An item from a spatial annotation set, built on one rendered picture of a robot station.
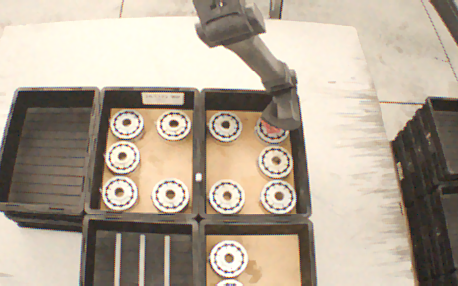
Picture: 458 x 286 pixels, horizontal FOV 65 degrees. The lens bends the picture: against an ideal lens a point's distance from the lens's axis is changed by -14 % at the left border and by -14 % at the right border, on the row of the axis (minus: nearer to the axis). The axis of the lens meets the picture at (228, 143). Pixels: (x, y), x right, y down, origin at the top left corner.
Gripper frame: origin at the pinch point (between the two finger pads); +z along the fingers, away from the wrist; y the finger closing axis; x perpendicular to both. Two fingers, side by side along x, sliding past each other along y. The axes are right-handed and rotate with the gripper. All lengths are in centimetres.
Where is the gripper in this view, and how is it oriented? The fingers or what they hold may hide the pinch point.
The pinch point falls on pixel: (273, 125)
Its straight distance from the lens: 125.8
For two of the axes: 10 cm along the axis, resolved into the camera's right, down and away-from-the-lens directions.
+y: 5.9, -6.9, 4.2
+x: -8.0, -5.5, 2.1
